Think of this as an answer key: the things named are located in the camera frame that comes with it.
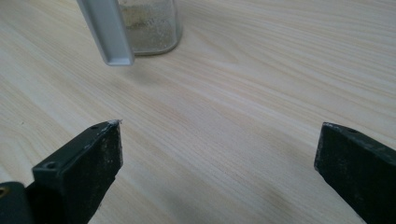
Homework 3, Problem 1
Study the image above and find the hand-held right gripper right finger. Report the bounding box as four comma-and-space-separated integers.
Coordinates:
314, 121, 396, 224

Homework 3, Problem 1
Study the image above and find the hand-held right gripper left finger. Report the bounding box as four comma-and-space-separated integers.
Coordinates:
32, 119, 123, 224

